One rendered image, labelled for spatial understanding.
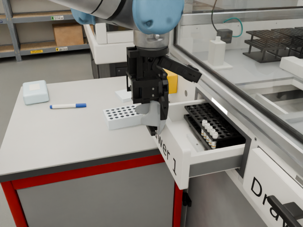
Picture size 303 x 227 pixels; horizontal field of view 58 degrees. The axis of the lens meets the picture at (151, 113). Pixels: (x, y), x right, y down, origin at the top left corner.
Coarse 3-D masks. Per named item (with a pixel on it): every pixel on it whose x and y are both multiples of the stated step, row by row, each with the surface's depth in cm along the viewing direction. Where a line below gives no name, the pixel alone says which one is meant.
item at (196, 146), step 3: (189, 135) 74; (192, 135) 74; (189, 138) 73; (192, 138) 73; (192, 141) 71; (195, 141) 71; (192, 144) 72; (195, 144) 70; (198, 144) 70; (195, 147) 70; (198, 147) 69; (201, 147) 69; (198, 150) 68; (201, 150) 68
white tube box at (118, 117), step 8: (104, 112) 95; (112, 112) 96; (120, 112) 96; (128, 112) 96; (104, 120) 98; (112, 120) 91; (120, 120) 92; (128, 120) 93; (136, 120) 94; (112, 128) 92
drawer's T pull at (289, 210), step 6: (270, 198) 46; (276, 198) 46; (270, 204) 46; (276, 204) 45; (282, 204) 45; (288, 204) 45; (294, 204) 45; (276, 210) 45; (282, 210) 44; (288, 210) 44; (294, 210) 44; (300, 210) 44; (282, 216) 43; (288, 216) 43; (294, 216) 43; (300, 216) 43; (288, 222) 42; (294, 222) 42
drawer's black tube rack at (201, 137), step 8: (200, 104) 79; (208, 104) 78; (200, 112) 75; (208, 112) 75; (216, 112) 74; (192, 120) 77; (200, 120) 71; (208, 120) 71; (216, 120) 71; (224, 120) 71; (192, 128) 74; (200, 128) 73; (216, 128) 67; (224, 128) 67; (232, 128) 67; (200, 136) 70; (224, 136) 64; (232, 136) 64; (240, 136) 65; (208, 144) 66; (216, 144) 65; (224, 144) 66; (232, 144) 67; (240, 144) 66
